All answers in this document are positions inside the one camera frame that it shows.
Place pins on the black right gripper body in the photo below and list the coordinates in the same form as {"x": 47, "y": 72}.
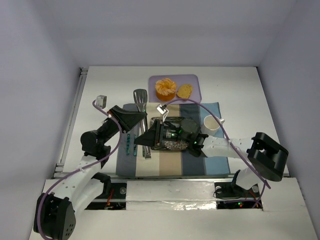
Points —
{"x": 158, "y": 135}

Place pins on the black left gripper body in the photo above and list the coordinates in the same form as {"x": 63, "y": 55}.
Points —
{"x": 118, "y": 118}

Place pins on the orange frosted round cake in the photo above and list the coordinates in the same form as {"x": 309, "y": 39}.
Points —
{"x": 165, "y": 89}

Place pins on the white mug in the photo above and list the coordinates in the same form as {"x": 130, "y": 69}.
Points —
{"x": 210, "y": 125}

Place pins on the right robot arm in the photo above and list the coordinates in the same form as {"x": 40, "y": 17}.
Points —
{"x": 265, "y": 158}

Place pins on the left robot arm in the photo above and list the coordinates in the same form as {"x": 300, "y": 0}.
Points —
{"x": 57, "y": 209}

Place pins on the yellow bread slice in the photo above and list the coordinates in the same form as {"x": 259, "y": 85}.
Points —
{"x": 185, "y": 91}

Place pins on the black floral square plate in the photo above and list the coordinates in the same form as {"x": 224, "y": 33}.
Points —
{"x": 170, "y": 140}

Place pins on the striped cloth placemat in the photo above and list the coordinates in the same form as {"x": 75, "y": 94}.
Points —
{"x": 170, "y": 163}

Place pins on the lilac plastic tray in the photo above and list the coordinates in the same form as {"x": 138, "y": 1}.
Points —
{"x": 180, "y": 80}

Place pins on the fork with teal handle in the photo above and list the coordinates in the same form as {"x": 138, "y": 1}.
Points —
{"x": 129, "y": 148}

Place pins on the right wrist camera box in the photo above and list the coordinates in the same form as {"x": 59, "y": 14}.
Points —
{"x": 162, "y": 109}

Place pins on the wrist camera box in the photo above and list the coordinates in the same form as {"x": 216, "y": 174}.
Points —
{"x": 101, "y": 101}
{"x": 162, "y": 109}

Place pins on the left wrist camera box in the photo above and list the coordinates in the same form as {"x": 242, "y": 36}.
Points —
{"x": 101, "y": 101}

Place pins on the knife with teal handle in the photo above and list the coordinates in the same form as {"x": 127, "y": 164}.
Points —
{"x": 134, "y": 145}

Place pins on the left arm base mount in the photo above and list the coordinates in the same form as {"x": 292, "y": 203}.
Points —
{"x": 115, "y": 200}

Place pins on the aluminium rail frame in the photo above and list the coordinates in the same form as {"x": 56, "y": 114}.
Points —
{"x": 59, "y": 166}

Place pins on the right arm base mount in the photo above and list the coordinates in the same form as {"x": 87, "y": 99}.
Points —
{"x": 231, "y": 197}

